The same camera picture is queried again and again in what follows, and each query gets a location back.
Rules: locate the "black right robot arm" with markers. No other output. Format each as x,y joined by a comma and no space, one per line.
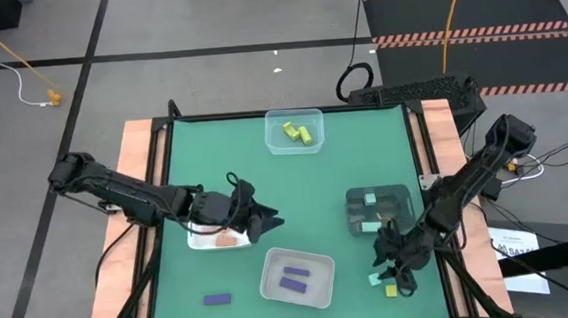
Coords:
471,181

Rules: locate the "black hazard-striped floor mat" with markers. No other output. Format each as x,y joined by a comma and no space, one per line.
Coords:
483,62

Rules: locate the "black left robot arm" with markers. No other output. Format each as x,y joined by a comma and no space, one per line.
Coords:
116,191

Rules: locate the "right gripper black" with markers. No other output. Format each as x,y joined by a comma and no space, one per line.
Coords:
413,247

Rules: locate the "black side stand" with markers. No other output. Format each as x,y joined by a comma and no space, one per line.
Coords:
561,255

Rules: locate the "white rectangular plate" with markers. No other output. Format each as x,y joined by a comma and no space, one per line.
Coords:
199,242

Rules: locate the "purple block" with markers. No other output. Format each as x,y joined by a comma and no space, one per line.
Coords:
293,284
217,299
297,271

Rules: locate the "wooden side board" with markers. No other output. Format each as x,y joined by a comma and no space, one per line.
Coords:
443,138
116,271

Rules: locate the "silver metal bracket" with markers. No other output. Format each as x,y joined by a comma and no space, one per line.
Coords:
428,181

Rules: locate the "clear plastic container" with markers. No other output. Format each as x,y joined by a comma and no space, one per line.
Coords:
275,147

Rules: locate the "green table mat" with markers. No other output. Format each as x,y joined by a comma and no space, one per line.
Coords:
306,192

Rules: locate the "yellow block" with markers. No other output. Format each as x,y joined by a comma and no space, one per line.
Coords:
391,291
291,131
306,135

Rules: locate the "dark mesh tray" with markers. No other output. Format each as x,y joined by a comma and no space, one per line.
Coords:
397,201

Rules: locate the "small square teal block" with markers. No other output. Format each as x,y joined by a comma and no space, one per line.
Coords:
370,198
374,279

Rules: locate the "black metal table frame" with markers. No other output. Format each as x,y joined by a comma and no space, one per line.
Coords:
160,152

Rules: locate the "white plastic bin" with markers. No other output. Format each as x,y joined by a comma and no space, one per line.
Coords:
273,290

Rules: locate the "white printed paper sheet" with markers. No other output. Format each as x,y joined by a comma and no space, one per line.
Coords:
516,248

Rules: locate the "black mesh computer case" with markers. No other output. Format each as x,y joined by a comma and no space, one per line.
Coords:
409,92

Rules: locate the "long teal block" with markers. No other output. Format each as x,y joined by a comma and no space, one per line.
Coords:
371,226

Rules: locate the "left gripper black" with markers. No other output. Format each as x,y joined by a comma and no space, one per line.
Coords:
217,209

